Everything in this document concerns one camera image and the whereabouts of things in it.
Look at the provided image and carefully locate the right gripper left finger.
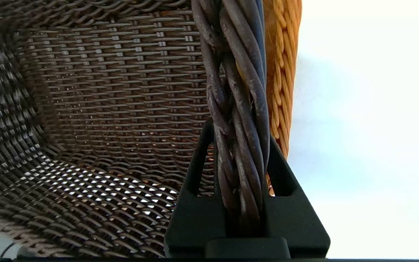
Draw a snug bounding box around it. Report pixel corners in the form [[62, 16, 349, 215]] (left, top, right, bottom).
[[164, 118, 229, 259]]

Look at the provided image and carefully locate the orange wicker basket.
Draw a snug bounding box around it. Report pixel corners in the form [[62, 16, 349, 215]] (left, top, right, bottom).
[[263, 0, 303, 196]]

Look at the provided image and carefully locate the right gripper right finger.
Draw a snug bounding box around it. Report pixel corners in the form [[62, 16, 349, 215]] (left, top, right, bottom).
[[263, 136, 331, 259]]

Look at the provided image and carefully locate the dark brown wicker basket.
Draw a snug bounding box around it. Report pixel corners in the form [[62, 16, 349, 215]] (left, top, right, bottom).
[[0, 0, 272, 259]]

